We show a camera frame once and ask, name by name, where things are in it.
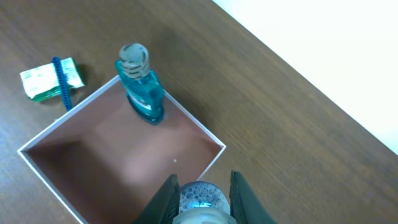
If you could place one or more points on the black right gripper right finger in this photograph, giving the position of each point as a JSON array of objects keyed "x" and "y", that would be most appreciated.
[{"x": 246, "y": 208}]

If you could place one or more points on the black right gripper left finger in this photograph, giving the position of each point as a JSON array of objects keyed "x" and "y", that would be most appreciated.
[{"x": 164, "y": 205}]

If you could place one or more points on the purple foam soap bottle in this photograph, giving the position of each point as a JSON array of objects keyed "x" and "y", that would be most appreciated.
[{"x": 203, "y": 203}]

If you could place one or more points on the teal mouthwash bottle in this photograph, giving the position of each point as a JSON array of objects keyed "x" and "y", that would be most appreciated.
[{"x": 143, "y": 88}]

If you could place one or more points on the white cardboard box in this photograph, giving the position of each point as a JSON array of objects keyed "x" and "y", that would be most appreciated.
[{"x": 104, "y": 163}]

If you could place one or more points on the green white soap packet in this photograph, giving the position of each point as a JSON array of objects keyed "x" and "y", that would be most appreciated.
[{"x": 41, "y": 83}]

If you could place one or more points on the blue disposable razor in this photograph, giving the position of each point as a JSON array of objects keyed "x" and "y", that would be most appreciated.
[{"x": 62, "y": 84}]

